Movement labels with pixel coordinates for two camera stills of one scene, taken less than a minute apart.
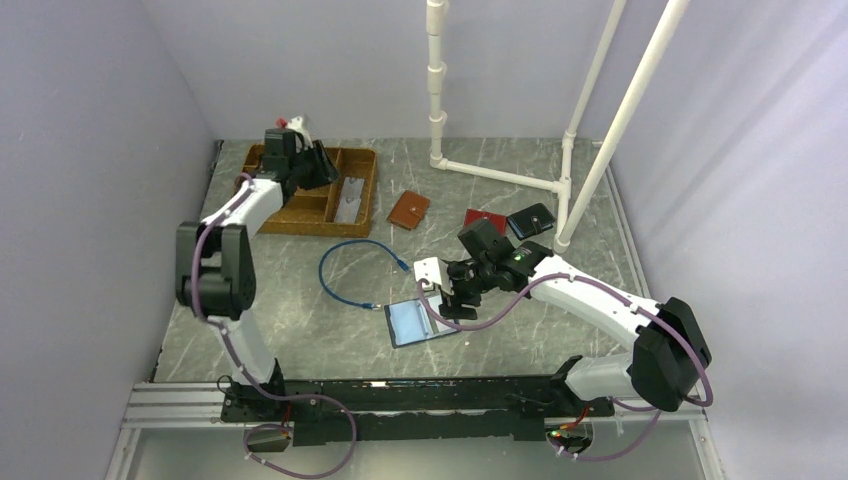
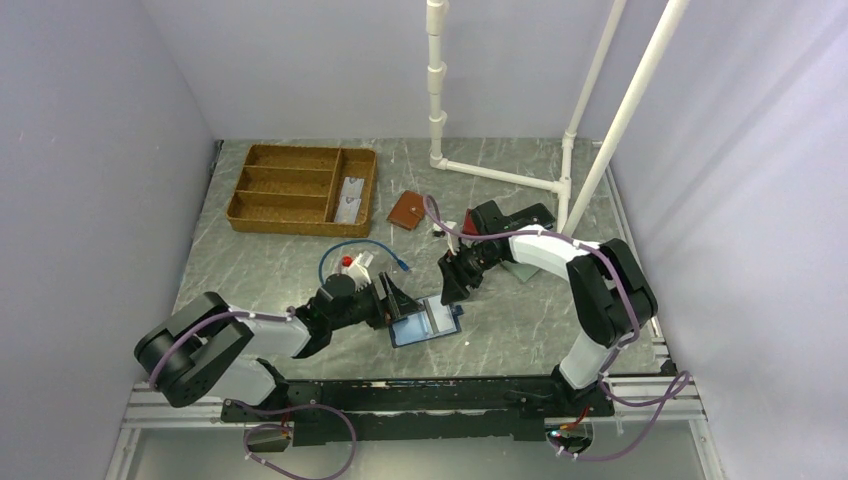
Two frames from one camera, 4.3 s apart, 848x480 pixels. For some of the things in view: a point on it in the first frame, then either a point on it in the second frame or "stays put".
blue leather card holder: [409, 322] stays put
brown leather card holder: [409, 210] stays put
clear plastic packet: [352, 189] stays put
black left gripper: [326, 172] → [395, 297]
